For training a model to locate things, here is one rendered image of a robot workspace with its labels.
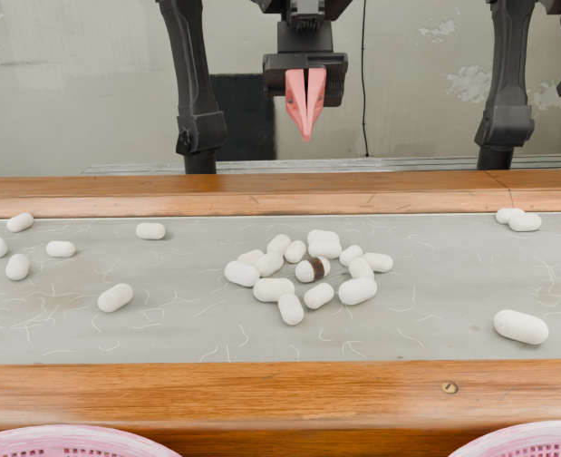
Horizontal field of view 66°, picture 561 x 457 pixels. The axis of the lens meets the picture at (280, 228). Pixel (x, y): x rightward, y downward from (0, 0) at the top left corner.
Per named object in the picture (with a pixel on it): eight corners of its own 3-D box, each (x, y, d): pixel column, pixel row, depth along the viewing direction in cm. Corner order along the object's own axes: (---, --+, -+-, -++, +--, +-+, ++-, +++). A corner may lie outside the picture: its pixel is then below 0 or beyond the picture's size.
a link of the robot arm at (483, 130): (536, 119, 80) (525, 113, 86) (487, 119, 82) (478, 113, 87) (528, 152, 83) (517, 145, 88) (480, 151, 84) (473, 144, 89)
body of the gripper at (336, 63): (349, 63, 50) (344, 19, 53) (262, 65, 50) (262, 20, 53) (343, 102, 56) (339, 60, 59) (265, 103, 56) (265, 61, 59)
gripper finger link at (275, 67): (330, 119, 47) (325, 54, 51) (264, 120, 47) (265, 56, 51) (324, 155, 53) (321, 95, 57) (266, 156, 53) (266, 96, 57)
